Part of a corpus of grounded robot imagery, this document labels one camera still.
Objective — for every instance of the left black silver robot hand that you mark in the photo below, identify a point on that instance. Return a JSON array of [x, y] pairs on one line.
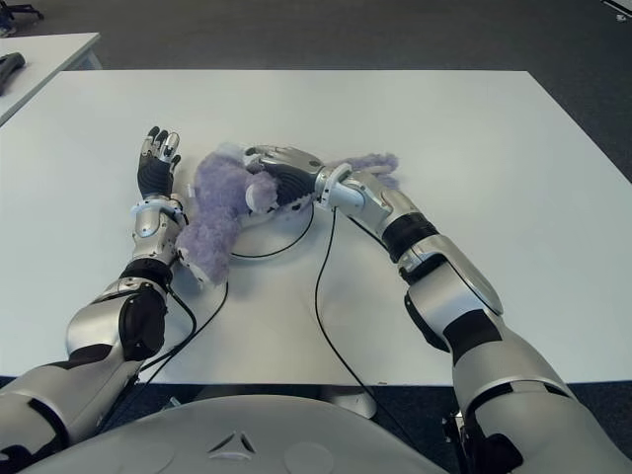
[[155, 175]]

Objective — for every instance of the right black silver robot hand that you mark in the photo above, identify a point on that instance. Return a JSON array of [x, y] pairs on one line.
[[296, 168]]

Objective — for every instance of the purple plush bunny doll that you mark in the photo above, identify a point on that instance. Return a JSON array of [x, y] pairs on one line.
[[217, 197]]

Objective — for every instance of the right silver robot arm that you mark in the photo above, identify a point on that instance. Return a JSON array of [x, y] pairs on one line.
[[454, 306]]

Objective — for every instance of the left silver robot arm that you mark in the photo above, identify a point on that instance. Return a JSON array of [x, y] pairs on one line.
[[94, 331]]

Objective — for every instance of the white plate with black rim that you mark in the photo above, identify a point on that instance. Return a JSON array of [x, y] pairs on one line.
[[276, 232]]

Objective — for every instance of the white side table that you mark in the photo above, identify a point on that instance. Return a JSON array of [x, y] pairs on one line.
[[49, 49]]

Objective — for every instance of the black handheld controller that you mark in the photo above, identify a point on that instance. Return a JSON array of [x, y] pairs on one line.
[[10, 66]]

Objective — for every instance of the grey robot torso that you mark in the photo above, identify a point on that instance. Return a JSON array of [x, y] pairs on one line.
[[237, 434]]

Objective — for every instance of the grey table pedestal base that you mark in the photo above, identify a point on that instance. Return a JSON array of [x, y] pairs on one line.
[[355, 400]]

